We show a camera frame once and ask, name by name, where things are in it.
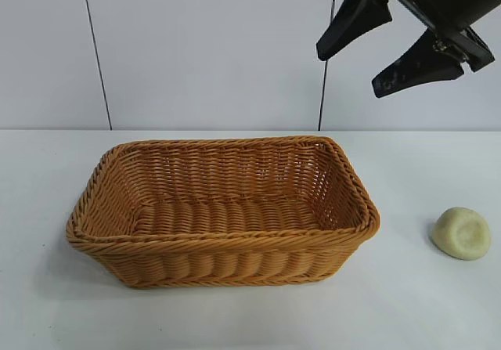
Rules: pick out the pale yellow egg yolk pastry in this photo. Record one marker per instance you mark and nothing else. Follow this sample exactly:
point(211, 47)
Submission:
point(462, 234)

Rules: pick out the brown woven wicker basket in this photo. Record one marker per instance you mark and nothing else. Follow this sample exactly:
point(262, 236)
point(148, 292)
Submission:
point(219, 256)

